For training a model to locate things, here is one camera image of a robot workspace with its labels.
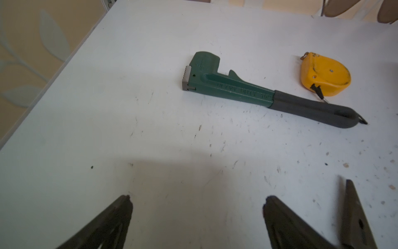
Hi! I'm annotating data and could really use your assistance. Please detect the yellow pliers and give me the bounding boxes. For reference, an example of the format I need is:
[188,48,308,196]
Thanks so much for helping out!
[341,179,377,249]

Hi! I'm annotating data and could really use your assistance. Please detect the yellow tape measure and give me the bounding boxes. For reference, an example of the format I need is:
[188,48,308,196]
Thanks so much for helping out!
[300,52,351,100]

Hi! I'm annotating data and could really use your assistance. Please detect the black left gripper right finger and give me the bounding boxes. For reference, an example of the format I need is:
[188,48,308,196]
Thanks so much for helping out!
[262,196,335,249]

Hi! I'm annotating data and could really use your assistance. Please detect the green pipe wrench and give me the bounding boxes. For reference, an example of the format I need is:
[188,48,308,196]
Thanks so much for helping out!
[182,51,367,129]

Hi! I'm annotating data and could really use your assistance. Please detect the aluminium frame post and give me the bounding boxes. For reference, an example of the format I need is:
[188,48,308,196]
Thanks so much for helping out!
[101,0,117,11]

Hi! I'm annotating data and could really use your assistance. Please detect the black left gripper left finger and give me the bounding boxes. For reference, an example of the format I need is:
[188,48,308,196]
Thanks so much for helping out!
[58,195,133,249]

